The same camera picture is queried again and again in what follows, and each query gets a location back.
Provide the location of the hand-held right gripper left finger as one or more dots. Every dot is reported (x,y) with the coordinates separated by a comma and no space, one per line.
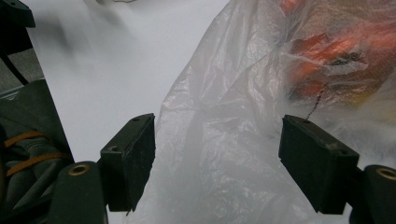
(129,161)

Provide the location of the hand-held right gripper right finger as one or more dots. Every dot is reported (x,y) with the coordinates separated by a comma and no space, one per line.
(317,168)

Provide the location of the translucent white plastic bag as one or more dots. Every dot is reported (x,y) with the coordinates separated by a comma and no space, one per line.
(218,124)

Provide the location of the orange and black chip bag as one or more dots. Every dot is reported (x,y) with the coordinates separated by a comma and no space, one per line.
(348,53)

